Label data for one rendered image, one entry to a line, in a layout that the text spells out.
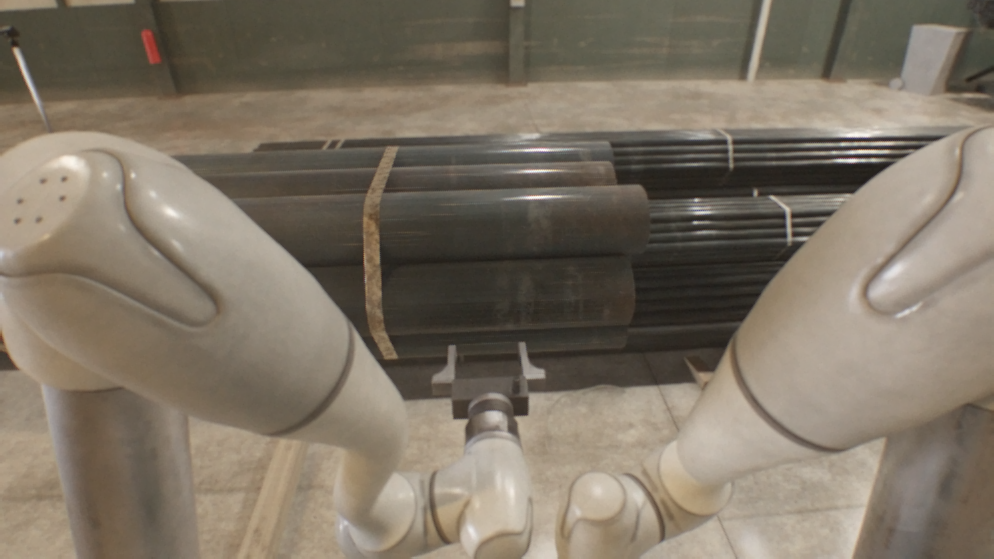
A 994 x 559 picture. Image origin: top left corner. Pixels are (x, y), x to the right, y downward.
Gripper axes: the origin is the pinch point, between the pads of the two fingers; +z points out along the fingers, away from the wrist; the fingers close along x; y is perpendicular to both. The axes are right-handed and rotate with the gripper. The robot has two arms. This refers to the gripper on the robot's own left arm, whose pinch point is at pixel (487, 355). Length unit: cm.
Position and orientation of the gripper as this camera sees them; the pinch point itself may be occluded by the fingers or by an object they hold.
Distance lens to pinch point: 98.1
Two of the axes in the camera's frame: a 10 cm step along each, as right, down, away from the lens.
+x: -10.0, 0.4, -0.4
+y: -0.1, -8.7, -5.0
